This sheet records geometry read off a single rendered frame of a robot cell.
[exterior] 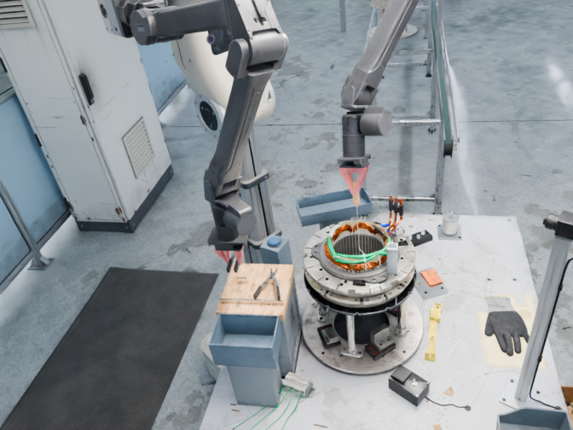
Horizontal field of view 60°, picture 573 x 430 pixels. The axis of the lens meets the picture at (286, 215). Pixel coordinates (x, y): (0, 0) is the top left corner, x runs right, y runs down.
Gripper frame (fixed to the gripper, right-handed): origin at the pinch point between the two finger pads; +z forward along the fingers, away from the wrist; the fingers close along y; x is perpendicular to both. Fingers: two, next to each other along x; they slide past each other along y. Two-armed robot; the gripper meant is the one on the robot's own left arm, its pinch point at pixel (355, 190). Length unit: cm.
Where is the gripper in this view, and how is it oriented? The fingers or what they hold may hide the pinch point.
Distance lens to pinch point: 132.7
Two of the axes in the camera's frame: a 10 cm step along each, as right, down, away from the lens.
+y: 3.8, -2.4, 9.0
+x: -9.2, -0.3, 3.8
